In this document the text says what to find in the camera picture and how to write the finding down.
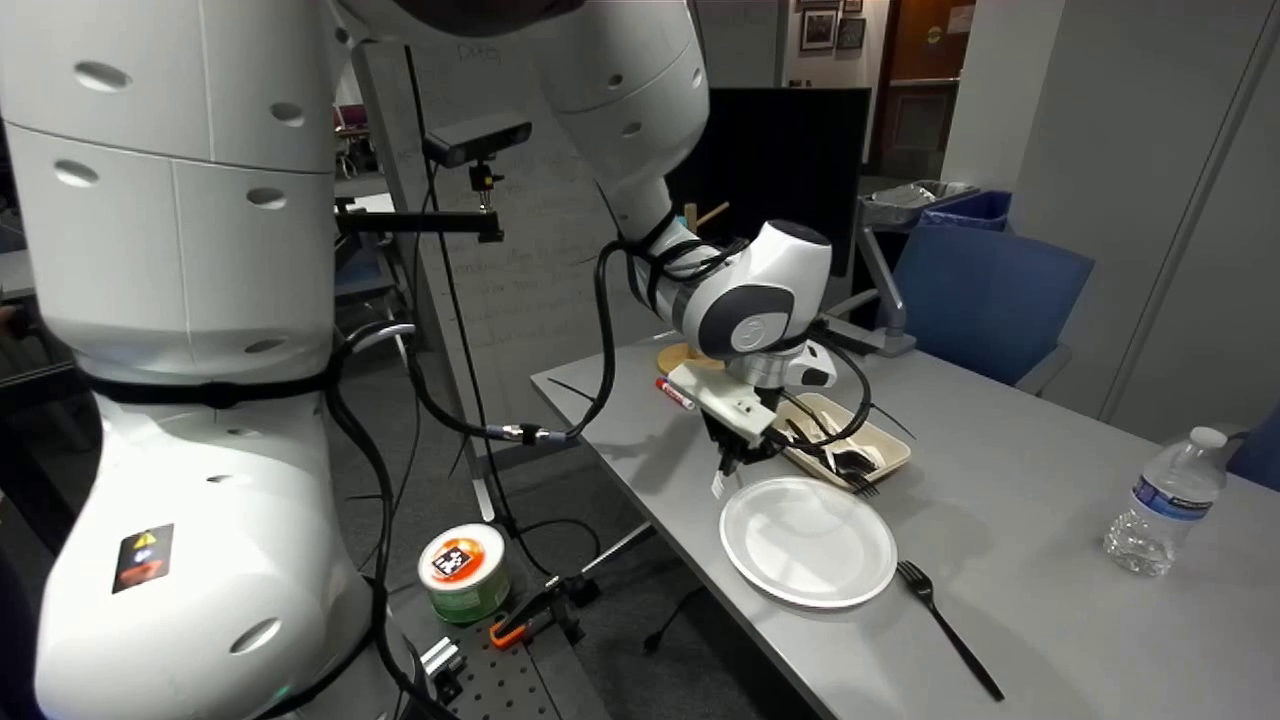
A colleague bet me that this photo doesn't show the black external camera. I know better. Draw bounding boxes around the black external camera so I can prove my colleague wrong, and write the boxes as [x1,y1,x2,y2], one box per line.
[424,116,538,173]

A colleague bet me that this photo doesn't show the silver metal clamp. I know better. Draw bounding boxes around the silver metal clamp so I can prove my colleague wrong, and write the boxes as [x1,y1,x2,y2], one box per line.
[415,631,470,684]

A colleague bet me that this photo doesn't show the black perforated breadboard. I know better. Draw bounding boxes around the black perforated breadboard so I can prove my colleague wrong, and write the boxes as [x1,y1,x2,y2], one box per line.
[444,636,631,720]

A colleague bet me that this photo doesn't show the black plastic fork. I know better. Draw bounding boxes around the black plastic fork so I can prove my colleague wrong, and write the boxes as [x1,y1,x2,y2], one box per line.
[815,441,877,489]
[891,555,1010,703]

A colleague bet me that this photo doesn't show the framed wall pictures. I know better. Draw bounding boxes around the framed wall pictures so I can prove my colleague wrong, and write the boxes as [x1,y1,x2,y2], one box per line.
[793,0,871,55]

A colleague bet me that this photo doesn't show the clear plastic water bottle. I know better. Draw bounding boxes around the clear plastic water bottle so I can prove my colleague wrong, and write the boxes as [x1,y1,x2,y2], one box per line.
[1099,426,1234,585]

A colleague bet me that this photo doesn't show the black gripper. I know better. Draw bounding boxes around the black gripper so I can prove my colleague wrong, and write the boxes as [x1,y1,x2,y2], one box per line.
[718,421,803,489]

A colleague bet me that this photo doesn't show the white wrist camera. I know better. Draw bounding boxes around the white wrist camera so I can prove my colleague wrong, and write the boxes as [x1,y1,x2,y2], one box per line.
[785,338,842,393]

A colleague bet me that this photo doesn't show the beige cutlery tray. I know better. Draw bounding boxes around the beige cutlery tray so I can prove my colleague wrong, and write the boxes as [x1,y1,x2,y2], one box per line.
[772,387,922,495]

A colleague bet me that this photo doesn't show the blue bin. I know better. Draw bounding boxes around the blue bin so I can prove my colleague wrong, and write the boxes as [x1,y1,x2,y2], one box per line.
[916,184,1018,233]

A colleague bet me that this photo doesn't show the green white tape roll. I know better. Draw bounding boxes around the green white tape roll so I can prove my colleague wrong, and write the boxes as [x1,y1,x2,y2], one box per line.
[415,522,516,631]

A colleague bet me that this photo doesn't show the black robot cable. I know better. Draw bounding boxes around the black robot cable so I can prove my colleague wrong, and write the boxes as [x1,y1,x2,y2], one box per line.
[315,223,673,720]

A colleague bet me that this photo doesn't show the orange handled clamp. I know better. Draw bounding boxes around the orange handled clamp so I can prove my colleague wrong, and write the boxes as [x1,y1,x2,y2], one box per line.
[485,574,597,658]

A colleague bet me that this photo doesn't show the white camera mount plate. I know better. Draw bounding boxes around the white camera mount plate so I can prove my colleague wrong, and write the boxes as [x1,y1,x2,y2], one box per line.
[664,358,793,454]

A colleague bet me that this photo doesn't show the white paper plate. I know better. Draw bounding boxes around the white paper plate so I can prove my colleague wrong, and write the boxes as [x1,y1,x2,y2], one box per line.
[718,471,899,614]

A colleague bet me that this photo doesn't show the black camera support arm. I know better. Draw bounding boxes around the black camera support arm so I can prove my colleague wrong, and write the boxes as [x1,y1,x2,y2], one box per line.
[333,157,512,248]

